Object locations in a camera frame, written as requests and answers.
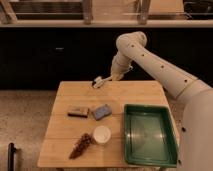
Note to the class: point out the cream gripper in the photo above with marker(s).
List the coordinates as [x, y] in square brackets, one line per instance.
[120, 66]

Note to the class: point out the white handled dish brush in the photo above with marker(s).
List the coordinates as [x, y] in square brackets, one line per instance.
[99, 81]

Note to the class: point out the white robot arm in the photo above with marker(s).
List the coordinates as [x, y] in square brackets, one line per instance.
[196, 138]

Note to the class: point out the brown wooden block brush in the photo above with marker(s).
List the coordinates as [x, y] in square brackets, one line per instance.
[78, 111]

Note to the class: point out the green plastic tray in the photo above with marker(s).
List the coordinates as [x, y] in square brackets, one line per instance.
[149, 136]

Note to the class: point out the blue sponge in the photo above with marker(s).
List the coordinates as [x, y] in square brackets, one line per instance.
[101, 112]

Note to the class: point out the white paper cup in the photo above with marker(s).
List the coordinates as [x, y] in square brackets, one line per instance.
[101, 134]

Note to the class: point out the wooden table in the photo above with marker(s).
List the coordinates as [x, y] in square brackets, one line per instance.
[64, 131]

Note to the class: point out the dark cabinet counter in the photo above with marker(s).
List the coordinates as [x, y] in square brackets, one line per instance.
[42, 57]

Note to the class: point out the brown pine cone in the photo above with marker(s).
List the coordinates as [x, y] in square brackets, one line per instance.
[82, 144]

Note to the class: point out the black post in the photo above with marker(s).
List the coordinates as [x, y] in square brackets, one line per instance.
[11, 153]

